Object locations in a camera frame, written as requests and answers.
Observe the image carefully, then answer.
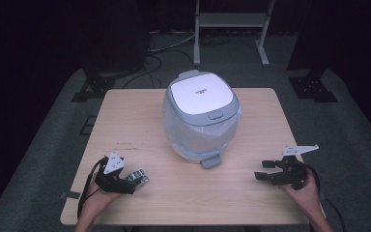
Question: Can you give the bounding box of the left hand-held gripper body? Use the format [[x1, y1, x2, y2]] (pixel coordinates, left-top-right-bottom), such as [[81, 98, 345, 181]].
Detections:
[[95, 152, 126, 194]]

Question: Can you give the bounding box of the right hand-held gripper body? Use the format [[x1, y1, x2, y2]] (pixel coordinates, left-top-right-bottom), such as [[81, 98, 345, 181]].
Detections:
[[274, 144, 320, 191]]

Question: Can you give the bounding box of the white and grey pedal trash can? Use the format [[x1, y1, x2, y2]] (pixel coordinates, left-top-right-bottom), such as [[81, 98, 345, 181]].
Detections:
[[162, 69, 243, 169]]

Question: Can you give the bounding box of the person's right hand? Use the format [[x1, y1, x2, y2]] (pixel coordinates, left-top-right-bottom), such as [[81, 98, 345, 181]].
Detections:
[[281, 167, 323, 220]]

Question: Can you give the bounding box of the person's left hand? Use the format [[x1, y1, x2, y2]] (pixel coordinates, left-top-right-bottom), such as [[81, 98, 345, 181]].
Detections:
[[78, 180, 124, 223]]

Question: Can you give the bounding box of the grey tape piece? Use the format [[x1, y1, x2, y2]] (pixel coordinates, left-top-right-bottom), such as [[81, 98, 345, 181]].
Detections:
[[60, 190, 81, 200]]

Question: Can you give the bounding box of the black floor socket plate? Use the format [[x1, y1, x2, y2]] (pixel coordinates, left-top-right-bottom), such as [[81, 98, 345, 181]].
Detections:
[[79, 115, 99, 136]]

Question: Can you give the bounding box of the translucent plastic bin liner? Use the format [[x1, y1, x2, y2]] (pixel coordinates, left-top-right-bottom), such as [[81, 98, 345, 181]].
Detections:
[[162, 96, 243, 162]]

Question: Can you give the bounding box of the black stand base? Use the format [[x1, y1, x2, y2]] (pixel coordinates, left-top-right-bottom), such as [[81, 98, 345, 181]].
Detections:
[[288, 67, 338, 103], [71, 66, 143, 103]]

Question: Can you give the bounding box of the white metal stand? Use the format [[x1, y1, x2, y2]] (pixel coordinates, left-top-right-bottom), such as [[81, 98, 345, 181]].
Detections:
[[192, 0, 276, 68]]

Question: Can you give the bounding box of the black floor cable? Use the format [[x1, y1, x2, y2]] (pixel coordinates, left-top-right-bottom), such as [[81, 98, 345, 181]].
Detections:
[[121, 54, 162, 90]]

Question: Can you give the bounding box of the bundle of black floor cables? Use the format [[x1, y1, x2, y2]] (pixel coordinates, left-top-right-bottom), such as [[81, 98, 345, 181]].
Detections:
[[202, 33, 232, 46]]

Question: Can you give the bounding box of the grey floor cable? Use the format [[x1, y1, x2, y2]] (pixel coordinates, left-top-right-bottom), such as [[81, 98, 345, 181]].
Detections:
[[148, 33, 197, 54]]

